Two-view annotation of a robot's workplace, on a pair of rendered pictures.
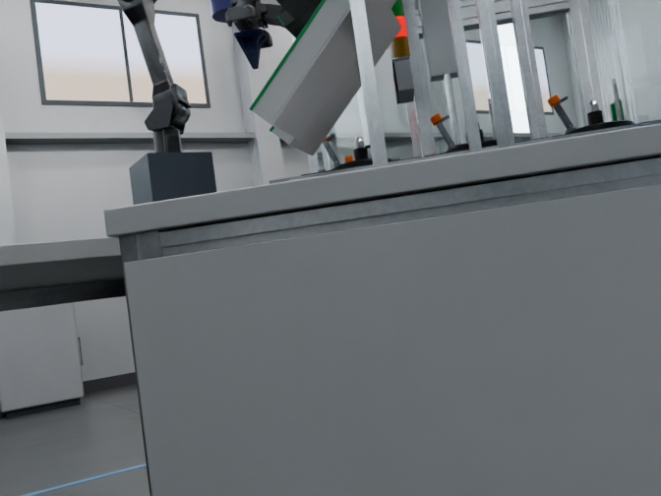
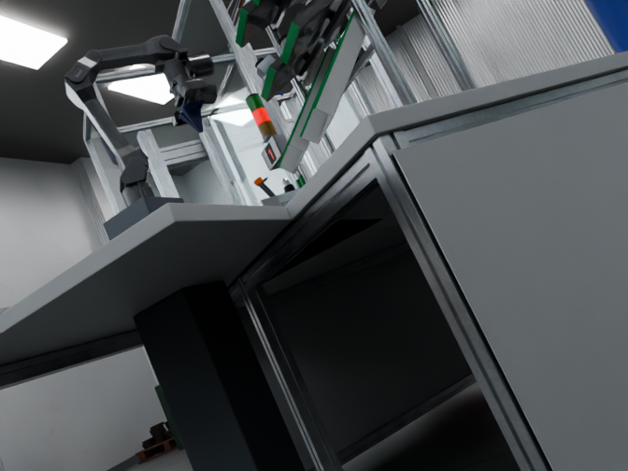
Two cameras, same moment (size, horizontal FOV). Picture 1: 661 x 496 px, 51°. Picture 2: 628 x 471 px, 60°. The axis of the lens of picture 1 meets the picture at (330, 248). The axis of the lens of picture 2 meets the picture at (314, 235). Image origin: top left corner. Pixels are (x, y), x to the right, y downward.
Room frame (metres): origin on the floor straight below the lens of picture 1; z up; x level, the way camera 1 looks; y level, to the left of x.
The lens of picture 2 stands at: (0.23, 0.76, 0.62)
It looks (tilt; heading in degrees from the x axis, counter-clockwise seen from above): 9 degrees up; 325
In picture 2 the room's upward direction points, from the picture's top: 25 degrees counter-clockwise
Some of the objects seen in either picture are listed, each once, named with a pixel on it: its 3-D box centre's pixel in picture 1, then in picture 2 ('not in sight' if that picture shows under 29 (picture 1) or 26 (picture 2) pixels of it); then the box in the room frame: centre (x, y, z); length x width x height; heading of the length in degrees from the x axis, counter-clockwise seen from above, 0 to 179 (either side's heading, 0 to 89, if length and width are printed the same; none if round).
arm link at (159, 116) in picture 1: (166, 119); (132, 178); (1.46, 0.31, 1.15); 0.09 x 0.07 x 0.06; 170
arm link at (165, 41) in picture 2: not in sight; (185, 61); (1.42, 0.06, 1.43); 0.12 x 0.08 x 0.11; 80
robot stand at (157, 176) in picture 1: (175, 205); (159, 248); (1.46, 0.32, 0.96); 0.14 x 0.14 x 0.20; 32
